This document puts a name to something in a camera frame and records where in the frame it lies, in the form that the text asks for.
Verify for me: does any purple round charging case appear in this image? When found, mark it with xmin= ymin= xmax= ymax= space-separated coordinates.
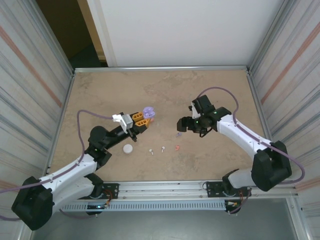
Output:
xmin=142 ymin=106 xmax=156 ymax=120

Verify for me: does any aluminium table end bar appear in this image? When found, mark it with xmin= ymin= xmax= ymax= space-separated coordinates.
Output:
xmin=73 ymin=65 xmax=252 ymax=74

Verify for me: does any aluminium table side bar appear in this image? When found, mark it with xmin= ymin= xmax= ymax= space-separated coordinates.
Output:
xmin=246 ymin=71 xmax=285 ymax=179
xmin=44 ymin=71 xmax=77 ymax=180

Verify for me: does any small circuit board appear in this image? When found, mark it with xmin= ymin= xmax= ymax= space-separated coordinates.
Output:
xmin=86 ymin=203 xmax=109 ymax=210

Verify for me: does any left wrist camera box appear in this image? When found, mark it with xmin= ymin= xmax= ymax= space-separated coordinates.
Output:
xmin=112 ymin=112 xmax=133 ymax=131

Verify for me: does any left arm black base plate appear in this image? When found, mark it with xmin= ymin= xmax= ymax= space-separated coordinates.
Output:
xmin=74 ymin=183 xmax=120 ymax=201

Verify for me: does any aluminium mounting rail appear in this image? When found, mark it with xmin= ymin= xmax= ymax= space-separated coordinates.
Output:
xmin=26 ymin=177 xmax=300 ymax=202

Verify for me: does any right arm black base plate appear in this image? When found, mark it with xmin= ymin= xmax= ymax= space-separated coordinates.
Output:
xmin=206 ymin=181 xmax=252 ymax=199

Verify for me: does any grey slotted cable duct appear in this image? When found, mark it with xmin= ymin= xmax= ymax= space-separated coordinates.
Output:
xmin=59 ymin=200 xmax=227 ymax=213

